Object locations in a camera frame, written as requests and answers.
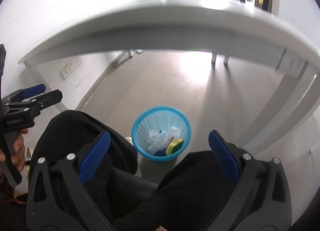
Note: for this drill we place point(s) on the white wall socket panel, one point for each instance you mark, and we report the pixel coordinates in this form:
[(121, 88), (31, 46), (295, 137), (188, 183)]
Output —
[(71, 66)]

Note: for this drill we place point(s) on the clear plastic bag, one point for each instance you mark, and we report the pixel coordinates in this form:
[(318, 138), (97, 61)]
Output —
[(158, 140)]

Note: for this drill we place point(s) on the blue plastic trash basket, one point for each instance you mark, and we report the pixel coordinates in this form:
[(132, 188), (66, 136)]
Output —
[(160, 118)]

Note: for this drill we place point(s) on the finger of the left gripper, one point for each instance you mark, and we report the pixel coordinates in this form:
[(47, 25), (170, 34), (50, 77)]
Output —
[(40, 101), (22, 94)]

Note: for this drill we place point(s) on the yellow green sponge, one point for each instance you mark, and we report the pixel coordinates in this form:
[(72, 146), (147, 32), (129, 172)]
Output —
[(174, 146)]

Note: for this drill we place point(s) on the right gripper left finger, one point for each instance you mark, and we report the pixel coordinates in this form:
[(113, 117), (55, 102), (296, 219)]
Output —
[(91, 155)]

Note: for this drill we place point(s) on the white shoe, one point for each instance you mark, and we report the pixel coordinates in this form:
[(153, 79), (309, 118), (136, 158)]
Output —
[(129, 139)]

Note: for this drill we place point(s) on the left hand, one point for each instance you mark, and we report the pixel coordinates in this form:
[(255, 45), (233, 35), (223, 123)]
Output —
[(19, 149)]

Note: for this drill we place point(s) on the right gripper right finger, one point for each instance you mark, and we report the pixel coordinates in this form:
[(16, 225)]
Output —
[(227, 162)]

